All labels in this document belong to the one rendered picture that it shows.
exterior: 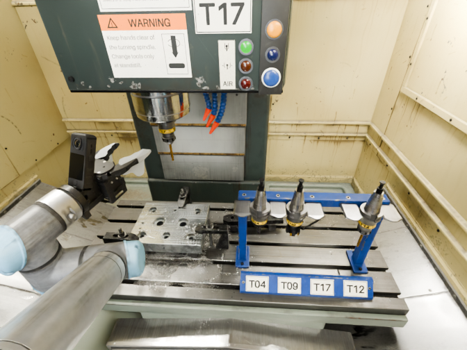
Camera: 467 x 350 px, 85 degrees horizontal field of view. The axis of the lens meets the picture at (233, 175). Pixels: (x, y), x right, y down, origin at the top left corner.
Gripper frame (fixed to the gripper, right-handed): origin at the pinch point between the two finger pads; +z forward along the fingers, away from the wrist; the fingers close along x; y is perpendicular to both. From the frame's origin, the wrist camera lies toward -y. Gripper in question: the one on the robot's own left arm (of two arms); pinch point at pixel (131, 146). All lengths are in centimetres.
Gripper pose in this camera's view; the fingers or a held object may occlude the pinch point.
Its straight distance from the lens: 71.2
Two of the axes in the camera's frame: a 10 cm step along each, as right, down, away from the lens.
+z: 3.7, -5.7, 7.3
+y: 0.3, 8.0, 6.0
